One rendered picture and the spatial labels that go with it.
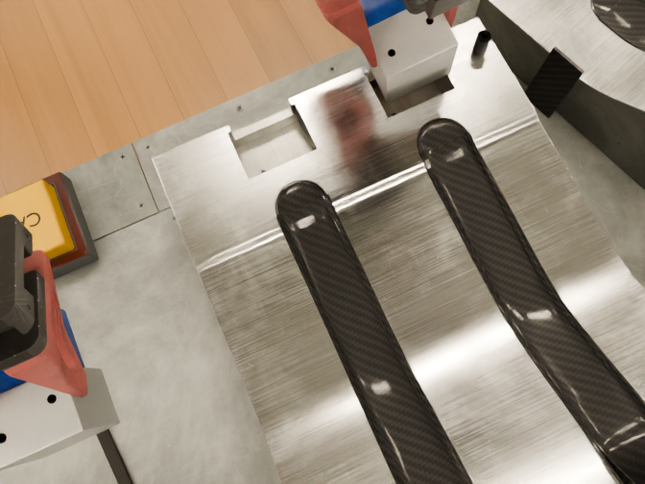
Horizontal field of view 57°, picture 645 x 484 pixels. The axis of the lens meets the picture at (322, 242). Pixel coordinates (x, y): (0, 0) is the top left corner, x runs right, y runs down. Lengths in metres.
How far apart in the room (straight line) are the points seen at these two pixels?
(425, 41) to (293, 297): 0.18
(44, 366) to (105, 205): 0.27
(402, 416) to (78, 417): 0.19
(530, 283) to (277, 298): 0.17
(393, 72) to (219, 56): 0.23
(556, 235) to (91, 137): 0.40
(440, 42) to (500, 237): 0.13
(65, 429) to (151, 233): 0.22
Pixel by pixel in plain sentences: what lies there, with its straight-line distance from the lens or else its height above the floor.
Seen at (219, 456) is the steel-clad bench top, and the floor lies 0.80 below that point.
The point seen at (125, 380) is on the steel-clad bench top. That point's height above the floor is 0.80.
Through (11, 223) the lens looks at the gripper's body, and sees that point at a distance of 0.31.
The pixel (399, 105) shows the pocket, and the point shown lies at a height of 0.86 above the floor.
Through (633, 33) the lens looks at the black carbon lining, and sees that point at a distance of 0.56.
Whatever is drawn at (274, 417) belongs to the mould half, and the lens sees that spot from 0.39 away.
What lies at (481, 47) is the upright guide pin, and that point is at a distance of 0.45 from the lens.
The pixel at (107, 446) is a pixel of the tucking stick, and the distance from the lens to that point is 0.51.
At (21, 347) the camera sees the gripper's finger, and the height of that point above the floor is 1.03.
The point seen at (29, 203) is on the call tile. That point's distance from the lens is 0.53.
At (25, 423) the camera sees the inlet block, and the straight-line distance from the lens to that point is 0.36.
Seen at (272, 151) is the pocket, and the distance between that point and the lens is 0.45.
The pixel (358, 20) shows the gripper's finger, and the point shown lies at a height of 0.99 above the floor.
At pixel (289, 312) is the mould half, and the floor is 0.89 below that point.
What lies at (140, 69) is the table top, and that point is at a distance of 0.59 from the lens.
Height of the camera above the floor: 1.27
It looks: 75 degrees down
